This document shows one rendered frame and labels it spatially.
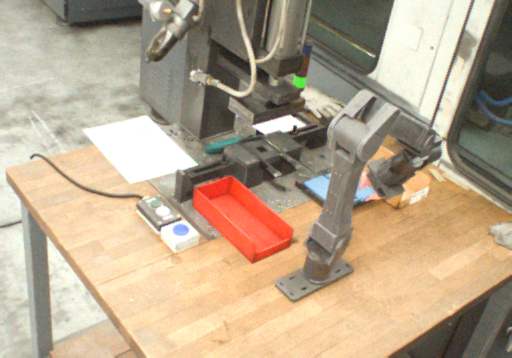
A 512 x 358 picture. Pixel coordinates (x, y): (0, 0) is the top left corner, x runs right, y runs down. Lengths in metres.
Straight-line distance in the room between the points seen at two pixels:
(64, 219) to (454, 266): 0.96
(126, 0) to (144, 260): 3.58
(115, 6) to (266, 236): 3.50
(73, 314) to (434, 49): 1.63
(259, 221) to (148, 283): 0.35
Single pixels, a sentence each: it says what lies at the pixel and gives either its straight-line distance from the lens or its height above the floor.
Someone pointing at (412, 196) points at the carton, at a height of 0.93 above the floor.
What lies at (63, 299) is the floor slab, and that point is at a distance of 2.67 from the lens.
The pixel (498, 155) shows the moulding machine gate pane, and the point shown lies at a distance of 1.98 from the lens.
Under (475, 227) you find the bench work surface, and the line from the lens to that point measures 1.85.
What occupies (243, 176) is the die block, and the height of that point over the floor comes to 0.94.
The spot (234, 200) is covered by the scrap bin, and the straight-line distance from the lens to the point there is 1.69.
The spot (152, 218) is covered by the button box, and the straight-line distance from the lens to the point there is 1.57.
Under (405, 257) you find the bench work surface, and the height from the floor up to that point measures 0.90.
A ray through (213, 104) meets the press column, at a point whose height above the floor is 1.02.
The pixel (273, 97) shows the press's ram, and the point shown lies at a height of 1.17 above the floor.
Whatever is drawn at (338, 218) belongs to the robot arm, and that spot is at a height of 1.10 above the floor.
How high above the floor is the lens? 1.92
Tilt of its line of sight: 33 degrees down
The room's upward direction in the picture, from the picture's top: 9 degrees clockwise
